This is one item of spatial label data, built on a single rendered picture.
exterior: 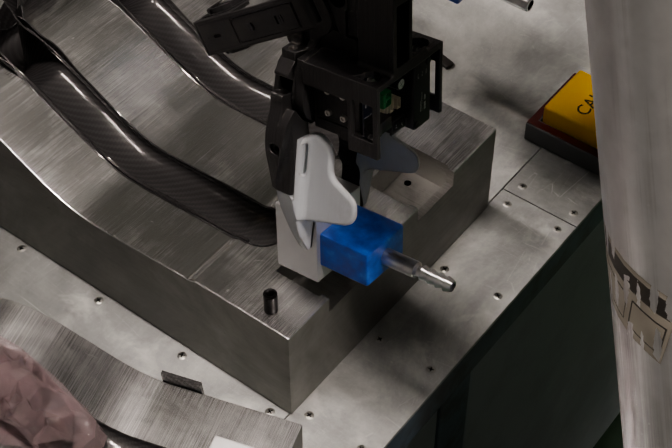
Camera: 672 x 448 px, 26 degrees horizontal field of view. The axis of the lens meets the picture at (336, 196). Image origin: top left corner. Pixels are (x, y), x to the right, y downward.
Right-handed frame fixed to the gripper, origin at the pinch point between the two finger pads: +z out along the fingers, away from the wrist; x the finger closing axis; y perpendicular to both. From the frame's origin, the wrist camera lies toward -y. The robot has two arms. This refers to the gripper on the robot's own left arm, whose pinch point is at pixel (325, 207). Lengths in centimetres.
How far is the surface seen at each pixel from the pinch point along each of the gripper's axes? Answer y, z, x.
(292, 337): 1.5, 6.8, -6.0
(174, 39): -23.8, -0.6, 10.6
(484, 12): -13.0, 7.1, 40.9
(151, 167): -17.7, 4.2, 0.8
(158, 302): -11.6, 10.3, -5.8
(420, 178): -1.6, 6.1, 13.8
